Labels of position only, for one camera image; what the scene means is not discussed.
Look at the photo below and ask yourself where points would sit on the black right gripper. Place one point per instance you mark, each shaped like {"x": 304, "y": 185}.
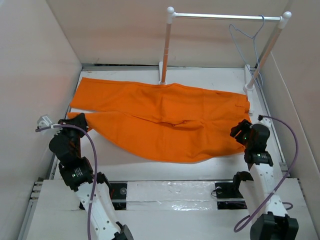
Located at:
{"x": 244, "y": 125}

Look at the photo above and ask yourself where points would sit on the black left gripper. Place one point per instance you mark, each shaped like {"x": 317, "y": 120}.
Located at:
{"x": 78, "y": 120}

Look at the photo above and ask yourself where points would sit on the orange trousers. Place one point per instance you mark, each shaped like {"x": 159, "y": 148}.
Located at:
{"x": 167, "y": 123}

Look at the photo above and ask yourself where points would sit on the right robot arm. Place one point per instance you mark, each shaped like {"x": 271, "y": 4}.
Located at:
{"x": 268, "y": 216}

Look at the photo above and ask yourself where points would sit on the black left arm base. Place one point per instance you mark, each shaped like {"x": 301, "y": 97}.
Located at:
{"x": 118, "y": 194}

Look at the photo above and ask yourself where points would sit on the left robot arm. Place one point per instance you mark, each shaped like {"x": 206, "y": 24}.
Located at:
{"x": 91, "y": 187}

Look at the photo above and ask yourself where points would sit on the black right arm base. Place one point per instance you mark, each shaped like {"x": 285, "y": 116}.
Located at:
{"x": 227, "y": 193}

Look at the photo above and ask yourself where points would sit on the silver tape strip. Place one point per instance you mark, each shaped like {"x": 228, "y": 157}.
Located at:
{"x": 190, "y": 195}

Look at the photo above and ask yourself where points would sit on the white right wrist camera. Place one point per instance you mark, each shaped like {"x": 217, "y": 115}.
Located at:
{"x": 265, "y": 121}

